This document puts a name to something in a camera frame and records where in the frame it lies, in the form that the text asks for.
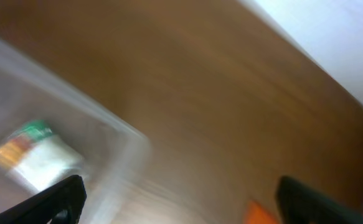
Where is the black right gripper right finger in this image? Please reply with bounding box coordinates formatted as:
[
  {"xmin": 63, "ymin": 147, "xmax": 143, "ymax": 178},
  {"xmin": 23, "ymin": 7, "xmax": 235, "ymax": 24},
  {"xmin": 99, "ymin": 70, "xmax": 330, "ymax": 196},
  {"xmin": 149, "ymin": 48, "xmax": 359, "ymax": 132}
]
[{"xmin": 276, "ymin": 175, "xmax": 363, "ymax": 224}]

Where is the pack of coloured bits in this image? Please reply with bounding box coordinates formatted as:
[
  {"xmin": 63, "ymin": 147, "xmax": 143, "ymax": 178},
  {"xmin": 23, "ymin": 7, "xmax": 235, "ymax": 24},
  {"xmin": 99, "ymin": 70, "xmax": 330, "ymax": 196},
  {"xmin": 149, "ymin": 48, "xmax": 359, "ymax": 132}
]
[{"xmin": 0, "ymin": 119, "xmax": 83, "ymax": 193}]

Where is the orange scraper wooden handle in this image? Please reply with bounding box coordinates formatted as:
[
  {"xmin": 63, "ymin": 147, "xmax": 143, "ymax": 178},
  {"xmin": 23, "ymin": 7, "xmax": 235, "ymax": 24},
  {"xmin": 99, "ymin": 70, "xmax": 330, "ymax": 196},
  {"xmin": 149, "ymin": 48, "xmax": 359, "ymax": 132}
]
[{"xmin": 243, "ymin": 200, "xmax": 279, "ymax": 224}]

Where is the clear plastic container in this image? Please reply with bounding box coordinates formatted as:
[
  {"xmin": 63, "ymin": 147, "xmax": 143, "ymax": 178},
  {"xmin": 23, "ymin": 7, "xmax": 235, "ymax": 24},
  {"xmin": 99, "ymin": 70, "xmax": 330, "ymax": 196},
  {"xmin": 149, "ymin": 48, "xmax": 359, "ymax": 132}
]
[{"xmin": 0, "ymin": 27, "xmax": 207, "ymax": 224}]

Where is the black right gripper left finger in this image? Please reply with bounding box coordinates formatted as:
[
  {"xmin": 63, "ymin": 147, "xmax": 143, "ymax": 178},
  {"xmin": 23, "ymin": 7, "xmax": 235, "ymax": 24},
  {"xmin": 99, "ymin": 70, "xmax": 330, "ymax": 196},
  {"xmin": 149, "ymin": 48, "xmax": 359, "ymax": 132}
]
[{"xmin": 0, "ymin": 175, "xmax": 87, "ymax": 224}]

